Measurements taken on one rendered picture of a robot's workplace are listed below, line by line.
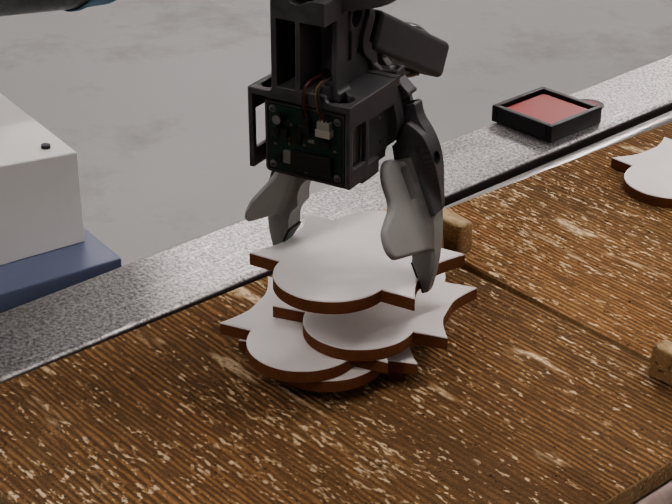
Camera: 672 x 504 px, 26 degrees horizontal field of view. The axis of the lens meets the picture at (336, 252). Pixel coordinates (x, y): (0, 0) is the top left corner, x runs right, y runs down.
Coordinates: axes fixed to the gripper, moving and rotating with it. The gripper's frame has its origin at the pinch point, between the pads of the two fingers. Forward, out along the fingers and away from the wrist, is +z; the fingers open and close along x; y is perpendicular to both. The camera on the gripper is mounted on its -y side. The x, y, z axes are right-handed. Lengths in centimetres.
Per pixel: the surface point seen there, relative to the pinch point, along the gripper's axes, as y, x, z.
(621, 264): -22.0, 11.1, 7.7
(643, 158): -40.0, 6.3, 6.7
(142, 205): -165, -149, 101
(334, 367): 5.7, 1.7, 5.0
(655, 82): -66, -1, 10
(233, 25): -282, -203, 101
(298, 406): 7.2, -0.2, 7.7
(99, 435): 16.4, -9.3, 7.7
